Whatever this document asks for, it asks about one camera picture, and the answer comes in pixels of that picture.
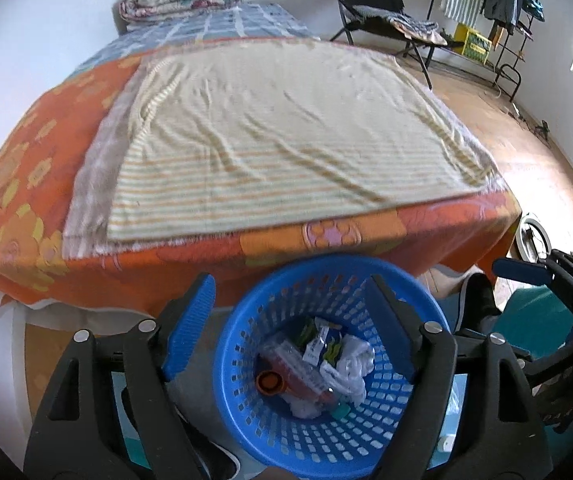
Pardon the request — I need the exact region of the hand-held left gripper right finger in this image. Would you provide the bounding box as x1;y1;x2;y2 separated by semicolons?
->
365;274;552;480

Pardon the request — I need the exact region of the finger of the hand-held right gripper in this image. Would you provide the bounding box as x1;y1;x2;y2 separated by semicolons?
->
514;345;573;386
493;249;573;303

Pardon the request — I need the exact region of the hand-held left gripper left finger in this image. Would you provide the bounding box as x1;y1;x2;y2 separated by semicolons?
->
23;273;217;480

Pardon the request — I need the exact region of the clear plastic bag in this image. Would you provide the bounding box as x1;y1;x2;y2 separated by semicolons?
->
319;335;375;406

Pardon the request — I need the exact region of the blue green snack wrapper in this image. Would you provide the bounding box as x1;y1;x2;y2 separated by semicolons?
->
303;322;347;367

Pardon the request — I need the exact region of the blue plastic basket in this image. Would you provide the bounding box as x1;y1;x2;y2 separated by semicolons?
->
212;254;455;480

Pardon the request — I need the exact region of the clear plastic bottle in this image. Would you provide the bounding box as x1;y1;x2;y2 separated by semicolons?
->
279;345;352;422

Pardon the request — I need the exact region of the orange round cap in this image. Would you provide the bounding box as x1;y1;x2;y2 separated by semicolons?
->
258;371;283;396

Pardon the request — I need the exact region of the red cardboard carton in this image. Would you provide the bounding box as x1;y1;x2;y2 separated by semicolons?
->
259;340;337;403

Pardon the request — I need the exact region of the white round device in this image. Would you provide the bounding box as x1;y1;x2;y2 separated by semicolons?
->
515;212;553;262

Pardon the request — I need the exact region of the teal cloth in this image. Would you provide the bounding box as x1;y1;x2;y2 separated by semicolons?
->
491;285;573;361

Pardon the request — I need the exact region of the black shoe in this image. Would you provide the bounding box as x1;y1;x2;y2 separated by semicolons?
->
454;272;502;333

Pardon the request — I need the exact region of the black white-soled sneaker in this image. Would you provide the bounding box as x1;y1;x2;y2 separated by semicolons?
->
174;400;241;480

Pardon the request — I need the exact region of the orange floral blanket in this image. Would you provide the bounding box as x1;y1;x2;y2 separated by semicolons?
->
0;42;522;321

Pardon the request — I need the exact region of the striped cream towel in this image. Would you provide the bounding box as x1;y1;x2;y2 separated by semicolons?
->
64;40;500;256

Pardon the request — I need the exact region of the black drying rack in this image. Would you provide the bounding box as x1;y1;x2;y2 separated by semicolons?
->
427;0;547;101

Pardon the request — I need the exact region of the yellow plastic crate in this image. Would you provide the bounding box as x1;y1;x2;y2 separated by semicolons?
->
454;22;495;66

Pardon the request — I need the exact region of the striped cloth on chair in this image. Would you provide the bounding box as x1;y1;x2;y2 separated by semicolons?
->
349;4;450;46

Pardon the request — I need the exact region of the teal hanging garment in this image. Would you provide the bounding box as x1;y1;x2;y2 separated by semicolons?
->
519;0;546;23

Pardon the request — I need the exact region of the blue checked bedsheet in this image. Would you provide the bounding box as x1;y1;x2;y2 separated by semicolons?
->
74;2;317;78

